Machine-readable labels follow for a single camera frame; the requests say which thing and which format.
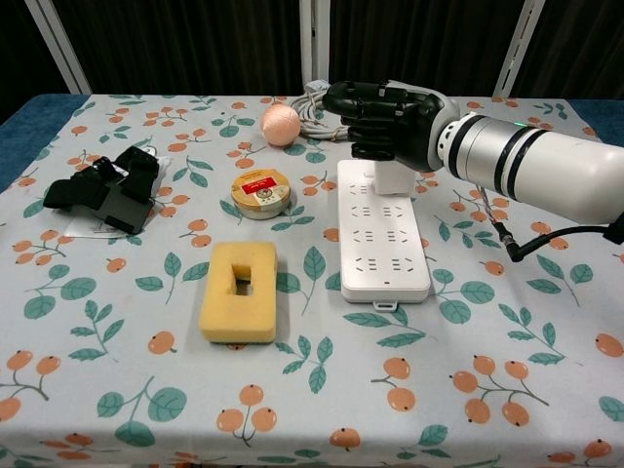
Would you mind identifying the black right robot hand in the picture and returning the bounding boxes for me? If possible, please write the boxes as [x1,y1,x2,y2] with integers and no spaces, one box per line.
[321,80,459,173]

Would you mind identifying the white power adapter plug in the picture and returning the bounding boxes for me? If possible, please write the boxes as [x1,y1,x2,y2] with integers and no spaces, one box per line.
[372,159,417,197]

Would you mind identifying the white power strip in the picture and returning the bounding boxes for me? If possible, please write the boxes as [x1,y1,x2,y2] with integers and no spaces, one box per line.
[336,158,434,312]

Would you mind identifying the pink ball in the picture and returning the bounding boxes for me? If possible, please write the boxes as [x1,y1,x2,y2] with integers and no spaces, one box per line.
[260,104,300,147]

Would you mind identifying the round tin with red label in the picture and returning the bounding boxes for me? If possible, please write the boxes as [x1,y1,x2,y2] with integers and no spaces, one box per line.
[230,169,291,220]

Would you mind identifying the dark curtain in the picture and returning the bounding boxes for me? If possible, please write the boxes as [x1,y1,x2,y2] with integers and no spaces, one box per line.
[0,0,624,129]

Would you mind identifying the yellow sponge with rectangular hole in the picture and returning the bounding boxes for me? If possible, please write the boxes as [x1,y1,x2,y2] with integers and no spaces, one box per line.
[198,242,280,345]

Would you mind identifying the floral tablecloth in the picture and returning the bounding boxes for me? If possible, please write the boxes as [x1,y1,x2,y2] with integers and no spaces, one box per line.
[0,94,624,468]

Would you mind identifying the clear plastic bag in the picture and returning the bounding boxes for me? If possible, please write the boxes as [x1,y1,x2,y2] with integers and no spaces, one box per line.
[62,141,176,240]

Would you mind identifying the grey cable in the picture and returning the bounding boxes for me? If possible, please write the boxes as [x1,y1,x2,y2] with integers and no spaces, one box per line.
[290,80,360,142]

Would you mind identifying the white metal frame post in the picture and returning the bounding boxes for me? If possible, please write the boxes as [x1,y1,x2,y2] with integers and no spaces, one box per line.
[298,0,332,96]
[491,0,547,98]
[26,0,93,96]

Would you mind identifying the black arm cable with connector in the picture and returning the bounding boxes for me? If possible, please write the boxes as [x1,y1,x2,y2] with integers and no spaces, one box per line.
[475,184,624,264]

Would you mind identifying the black strap holder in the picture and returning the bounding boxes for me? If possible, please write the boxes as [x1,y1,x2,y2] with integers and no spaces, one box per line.
[42,145,162,235]

